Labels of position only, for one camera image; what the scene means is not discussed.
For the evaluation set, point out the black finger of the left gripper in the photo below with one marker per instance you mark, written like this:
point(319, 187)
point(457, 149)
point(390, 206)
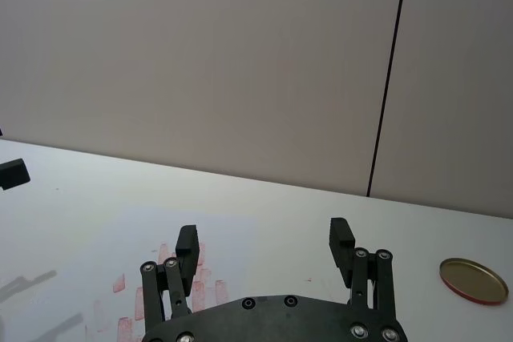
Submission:
point(14, 174)

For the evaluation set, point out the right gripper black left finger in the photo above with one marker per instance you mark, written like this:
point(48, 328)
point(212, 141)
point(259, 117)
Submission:
point(187, 250)

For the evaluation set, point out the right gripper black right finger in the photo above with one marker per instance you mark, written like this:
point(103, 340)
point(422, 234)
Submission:
point(340, 244)

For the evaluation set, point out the round gold metal lid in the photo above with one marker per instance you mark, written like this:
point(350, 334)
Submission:
point(473, 281)

